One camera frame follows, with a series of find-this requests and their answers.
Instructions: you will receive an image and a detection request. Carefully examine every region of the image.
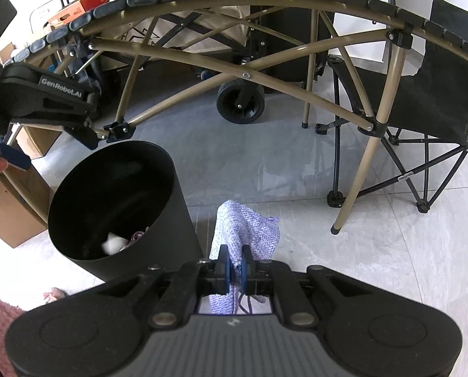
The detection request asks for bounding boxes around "cardboard box with green liner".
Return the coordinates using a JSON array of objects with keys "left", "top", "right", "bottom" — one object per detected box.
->
[{"left": 0, "top": 123, "right": 62, "bottom": 249}]

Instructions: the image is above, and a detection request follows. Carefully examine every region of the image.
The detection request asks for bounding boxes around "black round waste bin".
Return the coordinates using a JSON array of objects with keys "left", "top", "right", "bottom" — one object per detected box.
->
[{"left": 46, "top": 140, "right": 204, "bottom": 284}]

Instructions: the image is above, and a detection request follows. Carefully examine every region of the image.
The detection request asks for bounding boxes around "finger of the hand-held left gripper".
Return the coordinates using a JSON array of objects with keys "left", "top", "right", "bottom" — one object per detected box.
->
[
  {"left": 0, "top": 143, "right": 32, "bottom": 170},
  {"left": 67, "top": 120, "right": 100, "bottom": 150}
]

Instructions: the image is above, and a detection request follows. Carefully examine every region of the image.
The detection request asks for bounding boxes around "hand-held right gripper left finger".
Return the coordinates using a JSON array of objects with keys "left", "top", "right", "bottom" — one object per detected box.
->
[{"left": 88, "top": 244, "right": 230, "bottom": 327}]

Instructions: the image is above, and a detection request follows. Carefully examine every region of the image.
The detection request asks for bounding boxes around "black folding chair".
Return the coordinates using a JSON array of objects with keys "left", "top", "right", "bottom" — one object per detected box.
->
[{"left": 316, "top": 0, "right": 468, "bottom": 213}]

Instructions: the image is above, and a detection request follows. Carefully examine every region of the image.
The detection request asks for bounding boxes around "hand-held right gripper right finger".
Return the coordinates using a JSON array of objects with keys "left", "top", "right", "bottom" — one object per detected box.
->
[{"left": 241, "top": 244, "right": 380, "bottom": 327}]

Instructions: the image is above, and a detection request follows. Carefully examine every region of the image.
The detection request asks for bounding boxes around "lavender checked cloth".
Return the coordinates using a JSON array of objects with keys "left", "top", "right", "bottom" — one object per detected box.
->
[{"left": 208, "top": 199, "right": 282, "bottom": 315}]

